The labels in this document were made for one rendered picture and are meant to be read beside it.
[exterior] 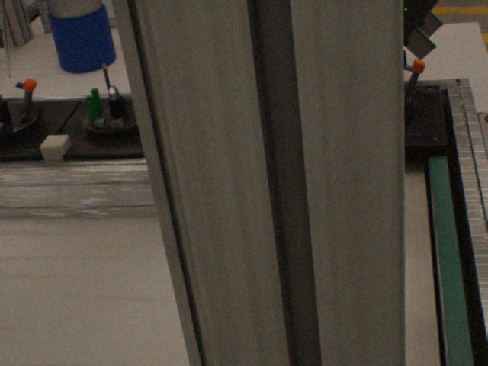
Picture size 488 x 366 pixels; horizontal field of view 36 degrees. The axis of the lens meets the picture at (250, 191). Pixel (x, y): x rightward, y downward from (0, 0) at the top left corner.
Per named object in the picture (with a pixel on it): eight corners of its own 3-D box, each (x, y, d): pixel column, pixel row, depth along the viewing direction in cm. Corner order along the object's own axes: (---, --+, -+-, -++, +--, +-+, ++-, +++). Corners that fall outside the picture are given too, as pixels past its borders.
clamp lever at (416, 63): (410, 97, 139) (425, 61, 134) (411, 103, 137) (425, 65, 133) (392, 92, 139) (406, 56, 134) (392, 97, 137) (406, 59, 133)
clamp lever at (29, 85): (33, 113, 152) (36, 80, 148) (29, 117, 151) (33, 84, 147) (16, 107, 152) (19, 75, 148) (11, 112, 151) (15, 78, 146)
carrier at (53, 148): (194, 104, 158) (184, 47, 152) (166, 162, 138) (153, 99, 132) (85, 108, 163) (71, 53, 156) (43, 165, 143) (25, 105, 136)
